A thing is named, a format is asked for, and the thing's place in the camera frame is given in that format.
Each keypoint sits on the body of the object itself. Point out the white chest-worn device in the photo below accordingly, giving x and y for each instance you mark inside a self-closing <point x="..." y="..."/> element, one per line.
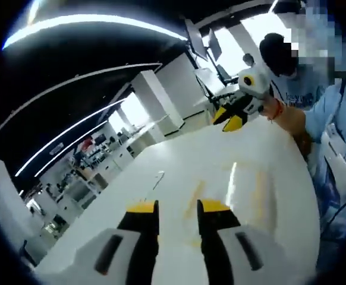
<point x="339" y="160"/>

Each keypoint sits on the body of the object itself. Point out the person's right hand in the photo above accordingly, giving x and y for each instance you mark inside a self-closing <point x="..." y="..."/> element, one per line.
<point x="271" y="107"/>

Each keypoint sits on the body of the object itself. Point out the white square pillar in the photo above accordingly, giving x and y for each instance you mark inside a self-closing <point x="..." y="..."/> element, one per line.
<point x="3" y="202"/>
<point x="158" y="101"/>

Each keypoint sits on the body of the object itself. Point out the white panel screen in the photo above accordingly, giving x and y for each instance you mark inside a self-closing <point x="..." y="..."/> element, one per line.
<point x="205" y="80"/>

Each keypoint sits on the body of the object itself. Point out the row of white office desks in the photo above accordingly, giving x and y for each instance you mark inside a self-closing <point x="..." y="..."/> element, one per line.
<point x="81" y="193"/>

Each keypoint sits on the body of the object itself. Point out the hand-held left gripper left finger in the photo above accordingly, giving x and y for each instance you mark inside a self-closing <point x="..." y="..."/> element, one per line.
<point x="122" y="255"/>

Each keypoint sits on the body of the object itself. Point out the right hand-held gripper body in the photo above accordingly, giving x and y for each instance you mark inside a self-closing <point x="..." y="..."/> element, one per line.
<point x="257" y="86"/>

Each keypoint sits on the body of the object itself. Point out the person in blue shirt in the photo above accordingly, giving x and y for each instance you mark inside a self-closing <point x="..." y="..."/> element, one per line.
<point x="324" y="101"/>

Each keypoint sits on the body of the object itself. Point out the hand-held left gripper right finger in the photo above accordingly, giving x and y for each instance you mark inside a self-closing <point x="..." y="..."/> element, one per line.
<point x="229" y="255"/>

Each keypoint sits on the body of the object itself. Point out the transparent plastic bag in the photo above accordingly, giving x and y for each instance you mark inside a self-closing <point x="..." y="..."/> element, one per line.
<point x="235" y="202"/>

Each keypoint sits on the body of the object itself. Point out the long ceiling light strip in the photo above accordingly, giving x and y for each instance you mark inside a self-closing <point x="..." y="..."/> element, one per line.
<point x="86" y="17"/>
<point x="20" y="171"/>

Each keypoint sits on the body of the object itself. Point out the black computer monitor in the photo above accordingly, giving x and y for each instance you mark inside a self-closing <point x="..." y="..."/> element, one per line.
<point x="195" y="38"/>
<point x="214" y="44"/>

